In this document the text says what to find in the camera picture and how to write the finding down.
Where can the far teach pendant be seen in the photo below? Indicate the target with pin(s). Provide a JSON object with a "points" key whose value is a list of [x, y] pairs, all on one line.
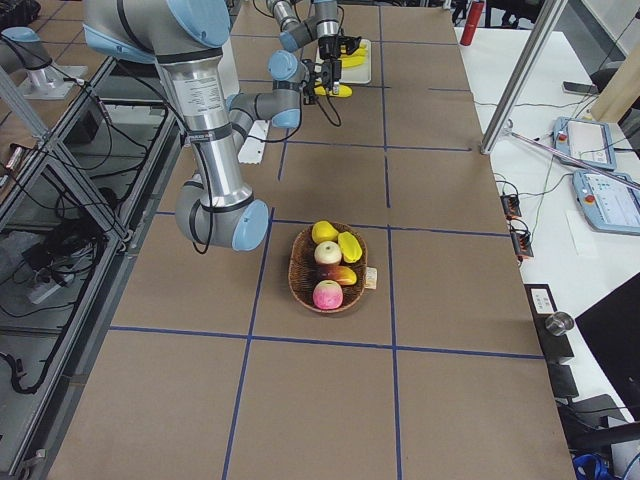
{"points": [[585, 140]]}

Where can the pale yellow apple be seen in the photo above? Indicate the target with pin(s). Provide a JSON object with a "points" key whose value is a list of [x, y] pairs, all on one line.
{"points": [[328, 253]]}

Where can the near teach pendant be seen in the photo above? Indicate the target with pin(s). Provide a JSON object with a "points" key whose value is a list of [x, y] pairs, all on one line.
{"points": [[608, 205]]}

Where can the yellow star fruit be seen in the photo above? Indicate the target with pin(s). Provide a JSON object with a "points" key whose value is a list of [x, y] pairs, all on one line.
{"points": [[350, 247]]}

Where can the wicker fruit basket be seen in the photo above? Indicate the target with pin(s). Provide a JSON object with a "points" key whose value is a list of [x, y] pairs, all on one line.
{"points": [[302, 277]]}

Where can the red cylinder bottle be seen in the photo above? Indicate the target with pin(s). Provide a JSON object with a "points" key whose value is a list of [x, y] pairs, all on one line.
{"points": [[473, 18]]}

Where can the white camera pedestal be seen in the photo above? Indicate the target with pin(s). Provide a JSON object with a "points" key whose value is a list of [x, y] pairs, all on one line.
{"points": [[253, 147]]}

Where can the teach pendant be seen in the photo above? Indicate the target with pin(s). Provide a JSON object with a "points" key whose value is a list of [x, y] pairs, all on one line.
{"points": [[585, 140], [608, 205]]}

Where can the yellow banana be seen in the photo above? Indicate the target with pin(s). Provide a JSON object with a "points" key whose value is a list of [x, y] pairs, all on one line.
{"points": [[362, 46], [343, 91], [349, 62], [360, 52]]}

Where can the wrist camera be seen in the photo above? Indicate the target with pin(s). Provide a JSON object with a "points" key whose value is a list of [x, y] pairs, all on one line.
{"points": [[321, 69]]}

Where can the red yellow mango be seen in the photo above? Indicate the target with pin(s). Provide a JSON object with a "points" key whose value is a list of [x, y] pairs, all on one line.
{"points": [[340, 274]]}

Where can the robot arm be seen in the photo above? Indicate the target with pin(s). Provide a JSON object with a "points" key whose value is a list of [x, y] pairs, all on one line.
{"points": [[184, 40], [322, 27]]}

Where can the white bear tray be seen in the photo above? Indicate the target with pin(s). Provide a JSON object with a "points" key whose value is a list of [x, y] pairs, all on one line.
{"points": [[358, 75]]}

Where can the metal reacher stick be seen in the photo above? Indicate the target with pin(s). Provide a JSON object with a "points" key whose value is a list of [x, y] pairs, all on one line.
{"points": [[507, 132]]}

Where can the aluminium frame post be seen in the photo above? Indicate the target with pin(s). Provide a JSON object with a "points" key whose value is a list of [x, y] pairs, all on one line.
{"points": [[538, 37]]}

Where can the steel cup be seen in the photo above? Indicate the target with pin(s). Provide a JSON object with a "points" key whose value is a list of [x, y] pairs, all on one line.
{"points": [[559, 323]]}

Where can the pink red apple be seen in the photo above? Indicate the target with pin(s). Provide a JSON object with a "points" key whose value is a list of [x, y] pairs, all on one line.
{"points": [[327, 295]]}

